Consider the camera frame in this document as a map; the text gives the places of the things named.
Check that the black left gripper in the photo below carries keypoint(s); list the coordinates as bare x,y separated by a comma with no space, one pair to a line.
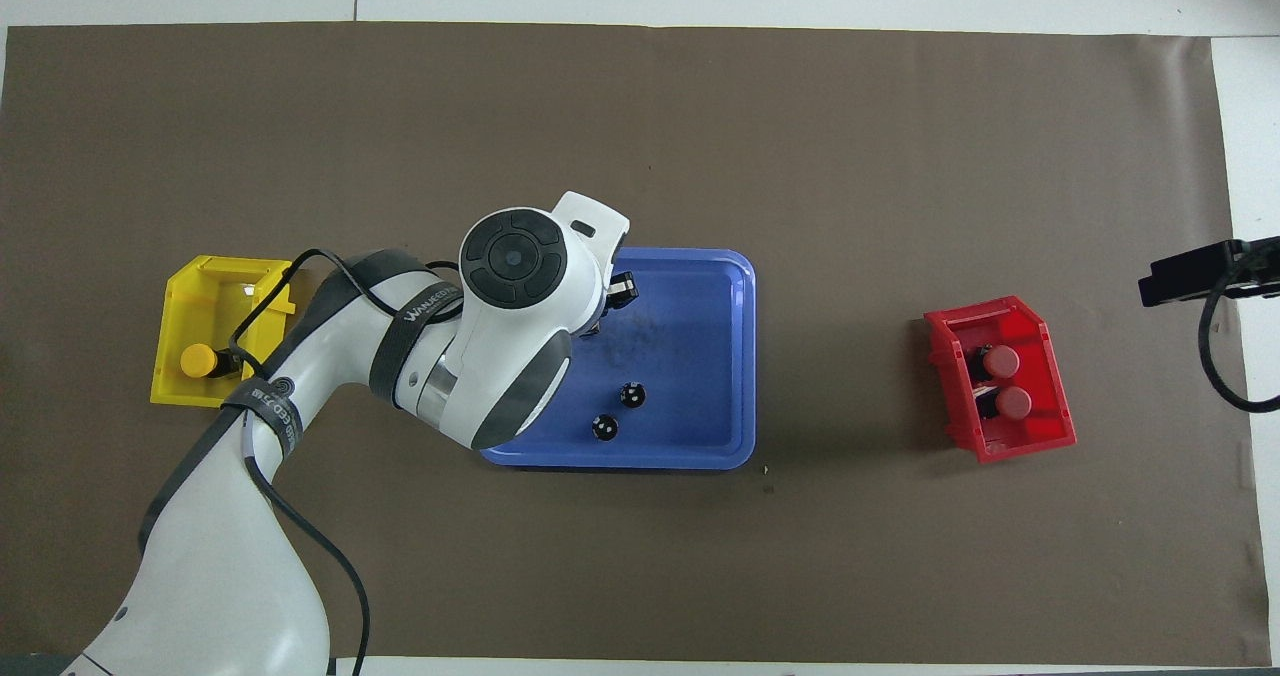
622,290

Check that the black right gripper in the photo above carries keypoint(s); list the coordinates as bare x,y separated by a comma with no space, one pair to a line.
1200,271

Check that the red push button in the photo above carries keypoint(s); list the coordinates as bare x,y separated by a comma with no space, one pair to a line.
1013,403
1001,361

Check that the yellow push button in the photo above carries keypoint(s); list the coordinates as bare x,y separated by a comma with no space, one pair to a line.
197,361

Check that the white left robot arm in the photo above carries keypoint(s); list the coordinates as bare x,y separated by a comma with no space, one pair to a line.
480,356

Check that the blue plastic tray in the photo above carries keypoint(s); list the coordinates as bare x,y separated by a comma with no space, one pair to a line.
690,356

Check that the black cylindrical capacitor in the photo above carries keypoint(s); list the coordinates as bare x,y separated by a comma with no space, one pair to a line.
632,394
605,427

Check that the red plastic bin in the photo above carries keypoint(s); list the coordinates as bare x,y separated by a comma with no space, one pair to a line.
1040,431

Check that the brown table mat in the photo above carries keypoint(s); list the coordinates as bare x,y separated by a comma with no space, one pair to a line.
800,556

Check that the yellow plastic bin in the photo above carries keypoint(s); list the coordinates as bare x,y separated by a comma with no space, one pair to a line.
190,296

